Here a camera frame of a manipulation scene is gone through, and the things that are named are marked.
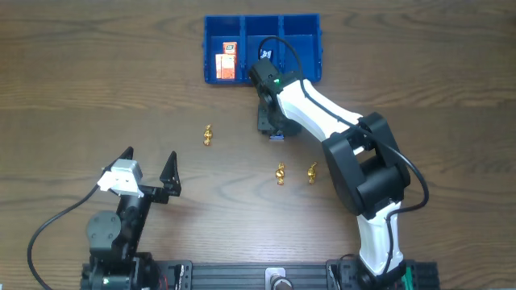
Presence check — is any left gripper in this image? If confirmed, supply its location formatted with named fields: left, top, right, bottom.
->
left=119, top=146, right=183, bottom=205

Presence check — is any large orange candy box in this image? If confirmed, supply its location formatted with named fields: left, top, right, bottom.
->
left=214, top=53, right=237, bottom=81

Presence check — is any blue tray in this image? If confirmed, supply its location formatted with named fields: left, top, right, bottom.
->
left=202, top=14, right=324, bottom=85

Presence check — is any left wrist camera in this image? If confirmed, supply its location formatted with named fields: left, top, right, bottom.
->
left=97, top=158, right=144, bottom=199

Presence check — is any black cable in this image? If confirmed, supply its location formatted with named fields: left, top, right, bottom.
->
left=27, top=183, right=102, bottom=290
left=257, top=35, right=431, bottom=279

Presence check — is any mounting rail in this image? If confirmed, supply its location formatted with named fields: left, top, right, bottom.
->
left=80, top=259, right=440, bottom=290

